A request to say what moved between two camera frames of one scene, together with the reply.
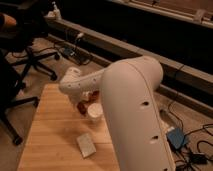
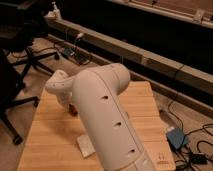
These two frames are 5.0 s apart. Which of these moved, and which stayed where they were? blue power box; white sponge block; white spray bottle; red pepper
Moved: red pepper
Stayed: white sponge block; blue power box; white spray bottle
